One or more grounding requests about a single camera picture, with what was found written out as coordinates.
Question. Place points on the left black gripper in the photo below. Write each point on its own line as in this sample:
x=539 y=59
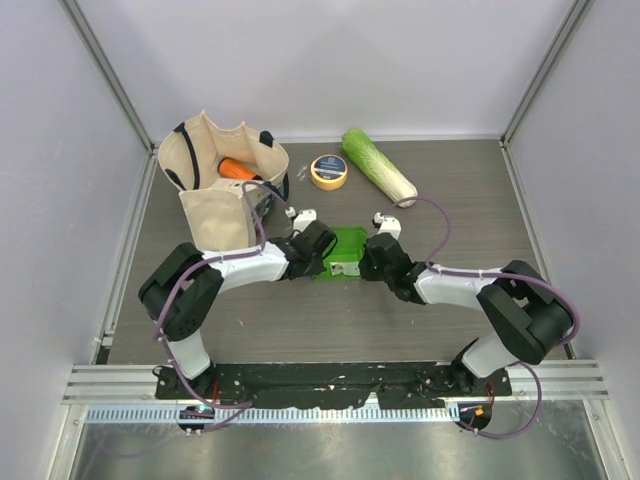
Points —
x=318 y=268

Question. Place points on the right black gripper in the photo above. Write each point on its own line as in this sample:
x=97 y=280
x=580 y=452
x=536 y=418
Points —
x=365 y=270

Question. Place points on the small clear plastic bag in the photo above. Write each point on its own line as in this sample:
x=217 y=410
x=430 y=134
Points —
x=344 y=268

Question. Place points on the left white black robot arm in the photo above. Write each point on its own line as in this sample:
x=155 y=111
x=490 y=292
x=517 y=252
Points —
x=180 y=293

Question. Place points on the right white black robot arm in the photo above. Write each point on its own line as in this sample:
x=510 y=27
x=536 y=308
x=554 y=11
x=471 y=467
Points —
x=529 y=317

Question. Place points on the yellow masking tape roll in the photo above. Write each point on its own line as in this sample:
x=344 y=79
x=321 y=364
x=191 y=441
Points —
x=329 y=172

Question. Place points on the napa cabbage toy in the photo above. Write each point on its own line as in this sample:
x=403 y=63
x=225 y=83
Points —
x=375 y=165

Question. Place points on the beige canvas tote bag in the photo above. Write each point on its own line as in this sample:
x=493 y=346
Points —
x=218 y=216

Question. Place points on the orange bottle in bag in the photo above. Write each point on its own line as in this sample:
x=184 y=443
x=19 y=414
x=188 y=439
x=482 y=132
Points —
x=233 y=169

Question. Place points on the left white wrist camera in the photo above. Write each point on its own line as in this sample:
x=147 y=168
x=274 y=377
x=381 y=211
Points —
x=300 y=219

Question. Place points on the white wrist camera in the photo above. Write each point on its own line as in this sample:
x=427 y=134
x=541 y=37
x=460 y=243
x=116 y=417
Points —
x=300 y=219
x=387 y=224

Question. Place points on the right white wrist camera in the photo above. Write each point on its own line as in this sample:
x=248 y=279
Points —
x=387 y=224

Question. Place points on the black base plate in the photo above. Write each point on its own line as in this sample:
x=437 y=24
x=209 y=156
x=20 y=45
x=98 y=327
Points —
x=339 y=386

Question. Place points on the white slotted cable duct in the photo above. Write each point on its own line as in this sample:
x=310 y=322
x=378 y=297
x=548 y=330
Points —
x=183 y=414

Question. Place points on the aluminium frame rail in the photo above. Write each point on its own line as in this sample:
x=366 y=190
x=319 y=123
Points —
x=110 y=384

